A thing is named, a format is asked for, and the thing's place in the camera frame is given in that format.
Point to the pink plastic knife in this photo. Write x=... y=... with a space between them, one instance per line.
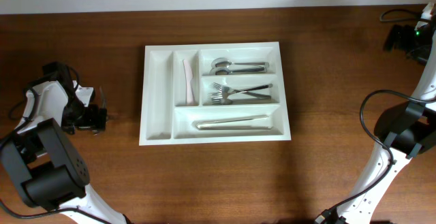
x=188 y=79

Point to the small metal teaspoon right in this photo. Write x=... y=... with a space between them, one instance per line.
x=104 y=102

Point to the white cutlery tray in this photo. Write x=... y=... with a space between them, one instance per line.
x=167 y=119

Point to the metal tweezers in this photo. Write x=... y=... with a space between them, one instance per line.
x=240 y=123

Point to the large metal spoon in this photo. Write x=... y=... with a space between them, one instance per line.
x=224 y=62
x=217 y=71

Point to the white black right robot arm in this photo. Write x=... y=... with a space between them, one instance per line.
x=401 y=133

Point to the metal fork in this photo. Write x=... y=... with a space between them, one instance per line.
x=225 y=101
x=250 y=89
x=238 y=92

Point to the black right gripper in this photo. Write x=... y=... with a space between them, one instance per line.
x=390 y=37

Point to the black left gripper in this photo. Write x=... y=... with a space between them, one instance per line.
x=101 y=118

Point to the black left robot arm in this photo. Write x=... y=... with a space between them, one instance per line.
x=44 y=166

